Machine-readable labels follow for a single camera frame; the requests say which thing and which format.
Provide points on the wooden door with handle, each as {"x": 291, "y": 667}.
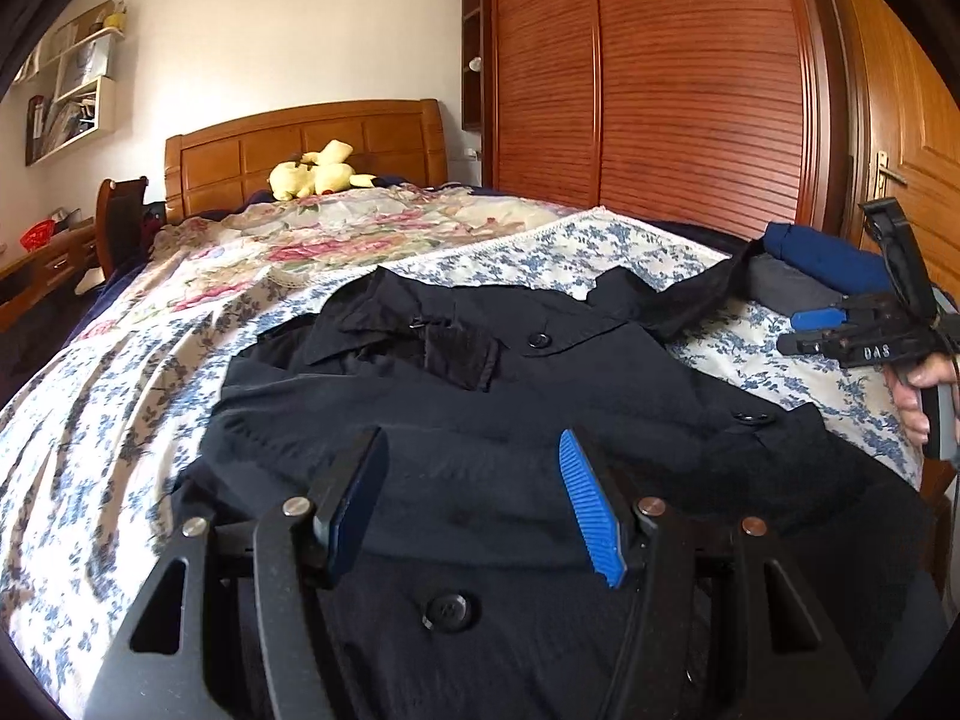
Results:
{"x": 904, "y": 134}

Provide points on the dark wooden chair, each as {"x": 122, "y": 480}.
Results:
{"x": 118, "y": 221}

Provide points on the wooden louvered wardrobe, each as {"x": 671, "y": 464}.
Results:
{"x": 726, "y": 113}

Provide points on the black double-breasted coat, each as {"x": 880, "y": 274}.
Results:
{"x": 473, "y": 595}

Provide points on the wooden headboard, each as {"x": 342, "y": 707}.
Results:
{"x": 218, "y": 167}

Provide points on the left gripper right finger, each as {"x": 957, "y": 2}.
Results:
{"x": 722, "y": 623}

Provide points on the pink floral quilt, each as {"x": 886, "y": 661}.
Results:
{"x": 330, "y": 232}

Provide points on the person's right hand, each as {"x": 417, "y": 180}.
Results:
{"x": 906, "y": 388}

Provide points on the blue floral bed sheet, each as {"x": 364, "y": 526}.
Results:
{"x": 91, "y": 444}

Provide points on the white wall shelf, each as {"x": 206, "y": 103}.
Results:
{"x": 69, "y": 78}

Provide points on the folded blue garment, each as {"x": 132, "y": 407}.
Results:
{"x": 832, "y": 261}

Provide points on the wooden desk cabinet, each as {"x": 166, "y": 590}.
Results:
{"x": 27, "y": 281}

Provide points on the yellow plush toy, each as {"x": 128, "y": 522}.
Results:
{"x": 317, "y": 173}

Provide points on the red bowl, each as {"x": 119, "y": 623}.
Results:
{"x": 38, "y": 235}

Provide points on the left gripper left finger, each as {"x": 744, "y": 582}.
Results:
{"x": 229, "y": 625}

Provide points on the folded grey garment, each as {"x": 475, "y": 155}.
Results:
{"x": 784, "y": 289}

